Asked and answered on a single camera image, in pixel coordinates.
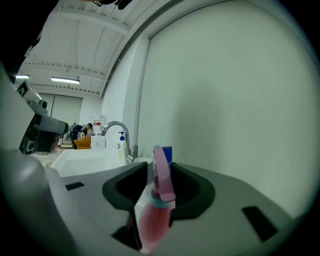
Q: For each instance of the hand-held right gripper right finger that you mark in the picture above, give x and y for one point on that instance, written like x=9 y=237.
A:
x=195 y=195

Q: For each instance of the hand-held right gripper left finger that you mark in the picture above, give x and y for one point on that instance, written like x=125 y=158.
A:
x=125 y=190

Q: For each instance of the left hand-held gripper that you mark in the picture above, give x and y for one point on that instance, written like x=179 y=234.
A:
x=37 y=122

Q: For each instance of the pink spray bottle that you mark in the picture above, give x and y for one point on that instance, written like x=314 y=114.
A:
x=152 y=225

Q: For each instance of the white pump bottle blue cap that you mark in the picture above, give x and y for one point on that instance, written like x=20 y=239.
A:
x=121 y=147

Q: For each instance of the white sink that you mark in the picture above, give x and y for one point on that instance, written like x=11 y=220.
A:
x=87 y=162

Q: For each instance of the long ceiling light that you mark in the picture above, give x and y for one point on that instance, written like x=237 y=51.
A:
x=65 y=80
x=22 y=76

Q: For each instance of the orange box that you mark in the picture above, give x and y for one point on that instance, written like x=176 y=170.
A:
x=82 y=143

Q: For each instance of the white square container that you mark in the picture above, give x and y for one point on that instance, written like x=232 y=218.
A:
x=98 y=142

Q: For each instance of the clear jug red label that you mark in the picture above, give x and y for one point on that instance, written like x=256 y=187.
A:
x=99 y=123

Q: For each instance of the chrome faucet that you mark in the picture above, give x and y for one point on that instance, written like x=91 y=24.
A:
x=117 y=124

